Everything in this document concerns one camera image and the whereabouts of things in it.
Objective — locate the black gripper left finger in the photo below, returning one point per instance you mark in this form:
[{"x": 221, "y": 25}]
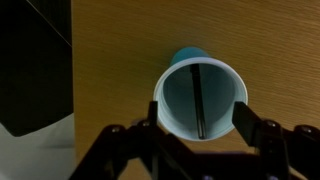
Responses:
[{"x": 161, "y": 153}]

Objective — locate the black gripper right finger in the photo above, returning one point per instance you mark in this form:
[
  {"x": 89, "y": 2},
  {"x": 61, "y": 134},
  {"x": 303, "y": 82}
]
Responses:
[{"x": 266, "y": 136}]

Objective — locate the black pen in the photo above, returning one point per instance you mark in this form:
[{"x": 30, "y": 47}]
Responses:
[{"x": 198, "y": 100}]

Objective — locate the blue plastic cup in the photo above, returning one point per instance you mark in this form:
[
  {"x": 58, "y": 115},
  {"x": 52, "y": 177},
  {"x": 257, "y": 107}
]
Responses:
[{"x": 221, "y": 86}]

